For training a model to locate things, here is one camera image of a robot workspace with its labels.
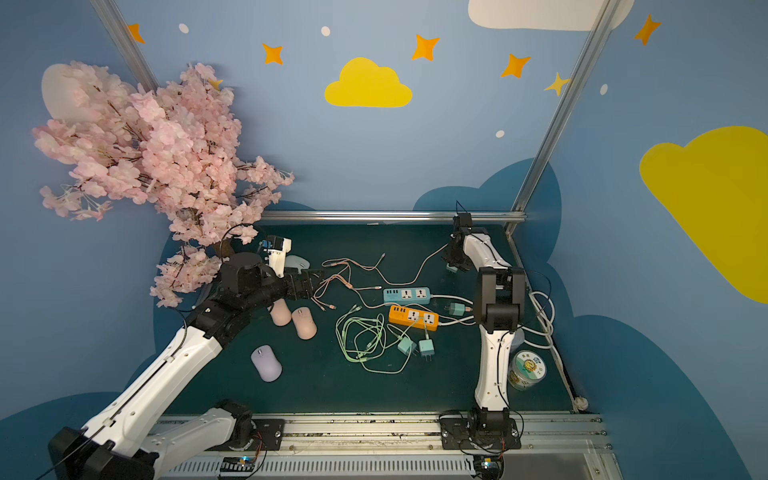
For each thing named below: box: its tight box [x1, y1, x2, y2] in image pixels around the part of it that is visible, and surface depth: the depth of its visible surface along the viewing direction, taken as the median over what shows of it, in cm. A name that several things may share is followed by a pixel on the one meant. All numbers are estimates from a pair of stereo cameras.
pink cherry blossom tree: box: [33, 62, 295, 308], surface depth 70 cm
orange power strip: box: [389, 305, 440, 332], surface depth 95 cm
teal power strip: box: [383, 287, 432, 305], surface depth 100 cm
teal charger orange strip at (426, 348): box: [418, 339, 435, 362], surface depth 90 cm
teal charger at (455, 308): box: [444, 302, 466, 316], surface depth 97 cm
